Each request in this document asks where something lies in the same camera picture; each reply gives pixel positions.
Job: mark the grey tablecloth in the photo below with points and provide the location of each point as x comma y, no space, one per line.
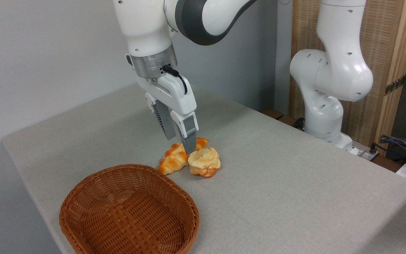
277,183

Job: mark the dark metal screen hinge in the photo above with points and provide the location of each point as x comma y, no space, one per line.
395,85

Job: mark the braided golden bread loaf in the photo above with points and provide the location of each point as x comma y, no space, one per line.
171,160

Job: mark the round pale bread roll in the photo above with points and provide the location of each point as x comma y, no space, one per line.
204,162

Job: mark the brown wicker basket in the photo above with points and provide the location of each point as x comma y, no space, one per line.
125,211

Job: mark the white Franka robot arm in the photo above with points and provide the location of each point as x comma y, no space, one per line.
330,70

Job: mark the wooden framed woven screen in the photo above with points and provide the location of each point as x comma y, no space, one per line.
379,42

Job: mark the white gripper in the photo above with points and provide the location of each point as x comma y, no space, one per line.
174,93

